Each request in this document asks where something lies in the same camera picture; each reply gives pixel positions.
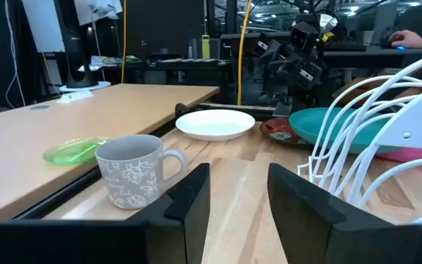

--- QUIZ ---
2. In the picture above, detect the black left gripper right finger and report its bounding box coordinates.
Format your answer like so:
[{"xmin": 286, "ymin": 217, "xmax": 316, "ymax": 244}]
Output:
[{"xmin": 267, "ymin": 163, "xmax": 422, "ymax": 264}]

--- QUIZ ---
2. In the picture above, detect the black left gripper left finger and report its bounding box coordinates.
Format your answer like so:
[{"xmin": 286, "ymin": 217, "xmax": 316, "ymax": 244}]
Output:
[{"xmin": 0, "ymin": 163, "xmax": 211, "ymax": 264}]

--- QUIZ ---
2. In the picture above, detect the teal round plate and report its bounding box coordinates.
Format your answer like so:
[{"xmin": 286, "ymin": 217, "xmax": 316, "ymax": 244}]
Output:
[{"xmin": 288, "ymin": 106, "xmax": 404, "ymax": 155}]

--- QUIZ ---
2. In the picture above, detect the small red patterned dish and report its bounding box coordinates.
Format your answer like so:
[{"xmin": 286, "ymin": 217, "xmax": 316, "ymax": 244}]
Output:
[{"xmin": 259, "ymin": 117, "xmax": 302, "ymax": 144}]

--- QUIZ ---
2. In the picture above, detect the white round plate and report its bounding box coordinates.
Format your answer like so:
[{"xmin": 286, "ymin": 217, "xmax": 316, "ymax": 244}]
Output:
[{"xmin": 175, "ymin": 109, "xmax": 256, "ymax": 142}]

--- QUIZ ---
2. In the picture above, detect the black keyboard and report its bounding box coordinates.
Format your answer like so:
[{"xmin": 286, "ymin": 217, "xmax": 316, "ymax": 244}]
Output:
[{"xmin": 324, "ymin": 40, "xmax": 366, "ymax": 52}]

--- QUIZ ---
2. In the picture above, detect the grey floral print mug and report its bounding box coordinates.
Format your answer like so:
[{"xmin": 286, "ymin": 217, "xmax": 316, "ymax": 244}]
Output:
[{"xmin": 95, "ymin": 133, "xmax": 189, "ymax": 210}]

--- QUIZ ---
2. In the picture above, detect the black office desk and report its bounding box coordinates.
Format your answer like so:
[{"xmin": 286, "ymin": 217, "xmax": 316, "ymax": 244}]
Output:
[{"xmin": 322, "ymin": 46, "xmax": 422, "ymax": 70}]

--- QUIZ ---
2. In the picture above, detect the yellow-green bottle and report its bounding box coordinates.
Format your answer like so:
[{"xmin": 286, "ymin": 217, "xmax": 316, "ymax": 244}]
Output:
[{"xmin": 201, "ymin": 34, "xmax": 211, "ymax": 60}]

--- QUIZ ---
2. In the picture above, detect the black computer mouse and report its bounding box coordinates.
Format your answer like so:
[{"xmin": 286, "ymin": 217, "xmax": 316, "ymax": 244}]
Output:
[{"xmin": 380, "ymin": 38, "xmax": 407, "ymax": 51}]

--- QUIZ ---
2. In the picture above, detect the black cluttered bench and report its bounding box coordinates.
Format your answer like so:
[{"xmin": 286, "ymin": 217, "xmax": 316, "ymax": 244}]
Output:
[{"xmin": 122, "ymin": 58, "xmax": 234, "ymax": 103}]

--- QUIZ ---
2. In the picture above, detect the person's hand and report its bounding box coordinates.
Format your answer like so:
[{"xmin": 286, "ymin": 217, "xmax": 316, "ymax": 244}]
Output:
[{"xmin": 388, "ymin": 29, "xmax": 422, "ymax": 49}]

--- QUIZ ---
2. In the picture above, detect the pink round plate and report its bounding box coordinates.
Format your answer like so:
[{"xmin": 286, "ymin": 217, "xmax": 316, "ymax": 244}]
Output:
[{"xmin": 375, "ymin": 146, "xmax": 422, "ymax": 163}]

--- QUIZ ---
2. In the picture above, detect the green transparent round lid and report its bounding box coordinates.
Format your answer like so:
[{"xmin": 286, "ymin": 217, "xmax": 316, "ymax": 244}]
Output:
[{"xmin": 42, "ymin": 136, "xmax": 113, "ymax": 166}]

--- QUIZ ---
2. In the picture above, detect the black monitor panel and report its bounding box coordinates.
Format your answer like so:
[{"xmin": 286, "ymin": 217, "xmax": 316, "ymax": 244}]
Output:
[{"xmin": 125, "ymin": 0, "xmax": 207, "ymax": 56}]

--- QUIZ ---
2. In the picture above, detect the beige wooden desk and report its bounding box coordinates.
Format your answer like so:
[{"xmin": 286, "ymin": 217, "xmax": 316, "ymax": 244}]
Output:
[{"xmin": 0, "ymin": 83, "xmax": 221, "ymax": 224}]

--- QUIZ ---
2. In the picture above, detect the white power strip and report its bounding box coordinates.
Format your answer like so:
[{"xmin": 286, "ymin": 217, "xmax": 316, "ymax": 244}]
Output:
[{"xmin": 56, "ymin": 89, "xmax": 94, "ymax": 104}]

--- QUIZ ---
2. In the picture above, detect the white whiteboard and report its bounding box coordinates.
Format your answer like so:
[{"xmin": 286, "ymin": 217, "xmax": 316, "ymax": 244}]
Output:
[{"xmin": 21, "ymin": 0, "xmax": 66, "ymax": 54}]

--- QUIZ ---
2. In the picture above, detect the thick yellow cable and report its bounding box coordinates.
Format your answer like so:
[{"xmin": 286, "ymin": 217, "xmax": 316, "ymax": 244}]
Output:
[{"xmin": 237, "ymin": 0, "xmax": 253, "ymax": 106}]

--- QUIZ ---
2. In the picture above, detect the white wire dish rack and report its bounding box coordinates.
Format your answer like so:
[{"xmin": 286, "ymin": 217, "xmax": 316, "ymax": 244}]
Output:
[{"xmin": 297, "ymin": 49, "xmax": 422, "ymax": 224}]

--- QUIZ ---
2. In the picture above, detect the thin yellow cable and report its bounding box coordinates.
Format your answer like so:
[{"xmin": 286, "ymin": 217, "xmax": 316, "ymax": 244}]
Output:
[{"xmin": 120, "ymin": 0, "xmax": 127, "ymax": 84}]

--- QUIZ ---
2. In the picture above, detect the white hanging cable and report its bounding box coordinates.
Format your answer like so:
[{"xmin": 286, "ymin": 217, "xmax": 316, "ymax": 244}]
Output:
[{"xmin": 4, "ymin": 0, "xmax": 27, "ymax": 107}]

